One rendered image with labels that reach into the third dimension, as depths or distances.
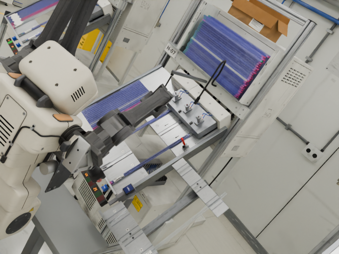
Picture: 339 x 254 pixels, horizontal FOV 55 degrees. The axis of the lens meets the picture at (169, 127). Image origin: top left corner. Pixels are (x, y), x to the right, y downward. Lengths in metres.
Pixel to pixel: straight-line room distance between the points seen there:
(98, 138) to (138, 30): 2.07
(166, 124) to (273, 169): 1.67
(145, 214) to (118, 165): 0.38
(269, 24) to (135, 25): 1.24
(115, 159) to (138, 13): 1.50
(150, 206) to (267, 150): 1.69
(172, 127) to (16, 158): 1.00
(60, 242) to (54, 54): 0.83
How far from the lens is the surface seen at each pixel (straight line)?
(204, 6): 2.06
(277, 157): 3.30
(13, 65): 1.26
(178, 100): 1.92
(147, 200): 1.99
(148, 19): 3.01
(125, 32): 2.94
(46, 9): 3.15
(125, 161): 1.80
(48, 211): 1.64
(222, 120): 1.79
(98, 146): 1.03
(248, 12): 2.29
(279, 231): 3.37
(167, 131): 1.86
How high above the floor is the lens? 1.75
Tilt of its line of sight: 22 degrees down
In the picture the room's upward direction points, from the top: 32 degrees clockwise
